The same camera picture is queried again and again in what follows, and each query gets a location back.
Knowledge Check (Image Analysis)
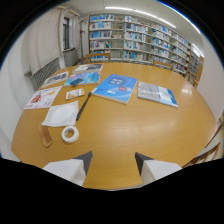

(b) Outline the white tape roll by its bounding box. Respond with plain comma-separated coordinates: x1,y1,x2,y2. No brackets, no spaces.
61,125,80,144

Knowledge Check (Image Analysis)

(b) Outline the brown wooden curved piece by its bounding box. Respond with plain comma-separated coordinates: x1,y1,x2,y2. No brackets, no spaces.
38,124,54,149

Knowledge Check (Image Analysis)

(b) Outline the wooden chair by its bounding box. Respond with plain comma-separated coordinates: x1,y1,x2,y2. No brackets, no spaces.
84,52,112,65
152,59,175,72
181,113,224,169

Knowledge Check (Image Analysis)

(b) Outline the black pen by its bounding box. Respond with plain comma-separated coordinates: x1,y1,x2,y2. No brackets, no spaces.
75,91,93,122

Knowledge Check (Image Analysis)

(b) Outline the grey and blue booklet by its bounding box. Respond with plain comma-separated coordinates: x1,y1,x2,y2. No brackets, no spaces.
137,80,179,109

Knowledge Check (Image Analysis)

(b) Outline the small snack packet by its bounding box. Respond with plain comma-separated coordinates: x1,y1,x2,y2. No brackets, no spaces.
65,88,86,101

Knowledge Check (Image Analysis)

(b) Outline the red and white leaflet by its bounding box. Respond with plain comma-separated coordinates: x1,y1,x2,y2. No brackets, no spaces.
23,85,63,111

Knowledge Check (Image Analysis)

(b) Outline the dark blue small object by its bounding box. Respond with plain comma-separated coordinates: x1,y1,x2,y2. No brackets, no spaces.
69,77,85,87

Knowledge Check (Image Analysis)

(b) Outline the large blue book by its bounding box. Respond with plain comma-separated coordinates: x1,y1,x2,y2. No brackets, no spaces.
91,73,139,105

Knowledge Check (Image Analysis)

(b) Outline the grey printed leaflet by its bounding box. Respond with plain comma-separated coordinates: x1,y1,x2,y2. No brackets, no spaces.
41,70,70,89

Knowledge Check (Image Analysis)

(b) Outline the light blue magazine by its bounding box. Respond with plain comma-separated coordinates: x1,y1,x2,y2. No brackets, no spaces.
63,72,101,88

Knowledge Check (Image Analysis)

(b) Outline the dark cover book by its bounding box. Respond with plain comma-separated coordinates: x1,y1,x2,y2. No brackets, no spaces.
72,63,104,75

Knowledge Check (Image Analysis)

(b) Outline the library bookshelf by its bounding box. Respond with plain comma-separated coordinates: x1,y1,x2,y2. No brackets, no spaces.
87,12,201,79

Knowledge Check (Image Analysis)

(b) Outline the white curtain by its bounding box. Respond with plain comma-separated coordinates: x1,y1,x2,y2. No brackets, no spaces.
21,7,66,76

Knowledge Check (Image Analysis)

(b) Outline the window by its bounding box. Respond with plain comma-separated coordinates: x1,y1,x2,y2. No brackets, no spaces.
62,17,71,51

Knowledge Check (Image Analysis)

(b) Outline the ceiling fluorescent light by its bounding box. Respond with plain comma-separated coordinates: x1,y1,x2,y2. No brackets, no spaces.
103,5,178,30

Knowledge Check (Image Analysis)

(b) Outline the wall radiator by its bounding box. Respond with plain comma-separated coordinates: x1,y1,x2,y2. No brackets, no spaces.
29,57,62,92

